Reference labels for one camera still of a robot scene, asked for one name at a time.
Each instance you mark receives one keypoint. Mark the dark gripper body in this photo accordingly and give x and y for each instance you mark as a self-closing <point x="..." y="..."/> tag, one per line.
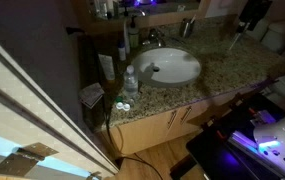
<point x="255" y="10"/>

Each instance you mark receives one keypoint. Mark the white toothpaste tube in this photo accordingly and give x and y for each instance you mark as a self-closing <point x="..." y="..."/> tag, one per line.
<point x="193" y="19"/>

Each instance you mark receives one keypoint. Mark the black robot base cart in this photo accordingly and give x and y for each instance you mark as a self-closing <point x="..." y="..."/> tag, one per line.
<point x="222" y="156"/>

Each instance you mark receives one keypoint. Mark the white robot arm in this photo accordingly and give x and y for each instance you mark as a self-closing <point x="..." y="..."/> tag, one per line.
<point x="280" y="143"/>

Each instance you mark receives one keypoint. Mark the metal cup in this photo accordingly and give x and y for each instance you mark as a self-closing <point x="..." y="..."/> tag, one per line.
<point x="185" y="29"/>

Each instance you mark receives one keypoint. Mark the white toilet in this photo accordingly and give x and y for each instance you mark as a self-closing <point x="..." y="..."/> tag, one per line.
<point x="282" y="35"/>

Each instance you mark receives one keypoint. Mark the chrome faucet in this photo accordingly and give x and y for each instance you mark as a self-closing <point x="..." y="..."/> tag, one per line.
<point x="155" y="37"/>

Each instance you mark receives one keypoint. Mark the white oval sink basin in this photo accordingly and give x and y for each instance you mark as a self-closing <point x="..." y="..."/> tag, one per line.
<point x="167" y="66"/>

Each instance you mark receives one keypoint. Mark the wooden cabinet door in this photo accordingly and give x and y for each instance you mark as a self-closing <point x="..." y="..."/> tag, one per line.
<point x="195" y="115"/>
<point x="145" y="131"/>

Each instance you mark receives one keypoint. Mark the soap pump dispenser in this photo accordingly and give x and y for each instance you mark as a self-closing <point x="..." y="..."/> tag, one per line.
<point x="134" y="33"/>

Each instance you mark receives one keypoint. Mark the tall white electric toothbrush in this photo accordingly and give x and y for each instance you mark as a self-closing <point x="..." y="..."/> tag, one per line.
<point x="126" y="36"/>

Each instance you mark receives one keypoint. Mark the small white bottle blue cap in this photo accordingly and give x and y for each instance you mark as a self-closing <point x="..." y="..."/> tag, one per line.
<point x="122" y="50"/>

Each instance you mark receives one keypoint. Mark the clear plastic water bottle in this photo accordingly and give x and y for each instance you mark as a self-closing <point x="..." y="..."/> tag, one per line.
<point x="130" y="83"/>

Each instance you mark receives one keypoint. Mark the white lotion tube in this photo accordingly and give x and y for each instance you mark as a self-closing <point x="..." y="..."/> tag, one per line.
<point x="107" y="66"/>

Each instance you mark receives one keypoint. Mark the white contact lens case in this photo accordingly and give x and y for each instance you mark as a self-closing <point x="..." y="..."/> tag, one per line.
<point x="123" y="106"/>

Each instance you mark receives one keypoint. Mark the folded white cloth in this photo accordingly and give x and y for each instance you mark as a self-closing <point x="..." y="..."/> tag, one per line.
<point x="91" y="94"/>

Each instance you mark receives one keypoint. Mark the white door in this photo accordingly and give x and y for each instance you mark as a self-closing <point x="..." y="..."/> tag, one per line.
<point x="32" y="110"/>

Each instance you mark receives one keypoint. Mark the large brass door hinge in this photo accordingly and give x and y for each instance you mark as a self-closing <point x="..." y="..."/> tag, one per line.
<point x="22" y="159"/>

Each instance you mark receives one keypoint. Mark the wood framed wall mirror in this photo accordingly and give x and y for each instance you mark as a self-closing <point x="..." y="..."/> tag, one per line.
<point x="142" y="10"/>

